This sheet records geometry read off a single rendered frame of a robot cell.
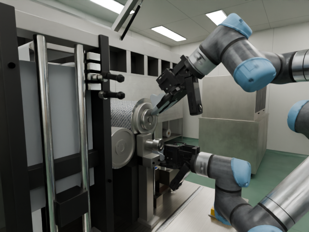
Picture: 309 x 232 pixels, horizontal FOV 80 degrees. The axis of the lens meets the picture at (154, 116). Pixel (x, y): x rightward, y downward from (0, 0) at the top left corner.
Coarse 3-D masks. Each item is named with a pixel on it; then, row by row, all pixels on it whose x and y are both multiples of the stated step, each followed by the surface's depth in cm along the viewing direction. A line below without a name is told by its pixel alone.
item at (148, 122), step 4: (144, 112) 62; (148, 112) 63; (144, 116) 61; (148, 116) 63; (152, 116) 65; (144, 120) 61; (148, 120) 63; (152, 120) 65; (144, 124) 61; (148, 124) 63; (152, 124) 65; (144, 128) 63; (148, 128) 63; (152, 128) 65
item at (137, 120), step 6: (138, 108) 61; (144, 108) 63; (150, 108) 65; (138, 114) 60; (138, 120) 61; (156, 120) 69; (138, 126) 61; (138, 132) 62; (144, 132) 64; (150, 132) 66
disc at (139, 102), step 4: (140, 100) 62; (144, 100) 64; (148, 100) 65; (136, 104) 60; (140, 104) 62; (136, 108) 61; (132, 112) 59; (132, 116) 59; (132, 120) 60; (132, 124) 60; (156, 124) 70; (132, 128) 60; (136, 132) 61; (152, 132) 69; (136, 136) 62
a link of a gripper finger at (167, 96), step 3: (168, 93) 55; (171, 93) 54; (174, 93) 55; (165, 96) 55; (168, 96) 54; (171, 96) 55; (162, 99) 56; (165, 99) 55; (168, 99) 56; (159, 102) 58; (162, 102) 56; (165, 102) 56; (156, 105) 58; (159, 105) 57; (162, 105) 57; (159, 108) 58
